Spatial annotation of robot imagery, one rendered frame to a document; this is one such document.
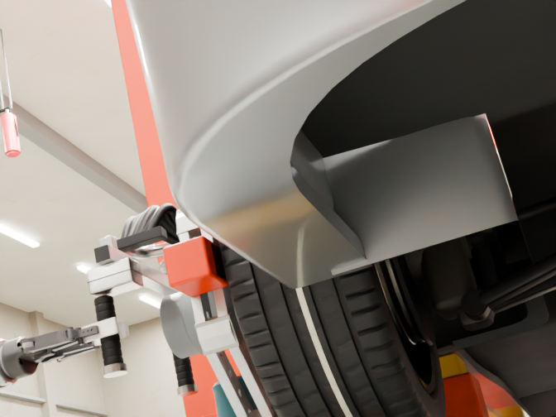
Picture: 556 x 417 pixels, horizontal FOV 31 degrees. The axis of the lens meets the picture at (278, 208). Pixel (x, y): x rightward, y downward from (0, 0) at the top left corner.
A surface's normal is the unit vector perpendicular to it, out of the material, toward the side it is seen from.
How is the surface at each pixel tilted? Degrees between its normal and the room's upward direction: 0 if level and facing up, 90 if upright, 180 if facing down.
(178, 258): 90
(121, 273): 90
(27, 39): 180
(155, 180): 90
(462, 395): 90
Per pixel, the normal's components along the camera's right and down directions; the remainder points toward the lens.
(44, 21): 0.21, 0.92
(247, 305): -0.24, -0.01
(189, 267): -0.30, -0.27
